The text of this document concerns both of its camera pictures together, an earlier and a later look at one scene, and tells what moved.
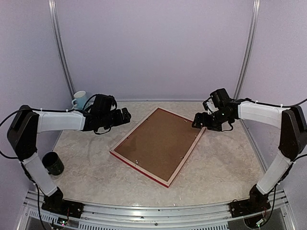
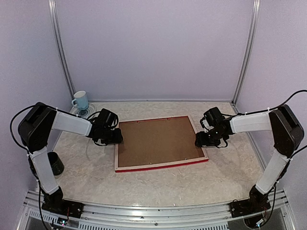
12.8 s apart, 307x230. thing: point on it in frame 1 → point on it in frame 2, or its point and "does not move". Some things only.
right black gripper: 198,119 → 201,140
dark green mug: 53,163 does not move
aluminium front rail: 153,215 does not move
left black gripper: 126,119 → 118,139
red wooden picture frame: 132,163 → 155,143
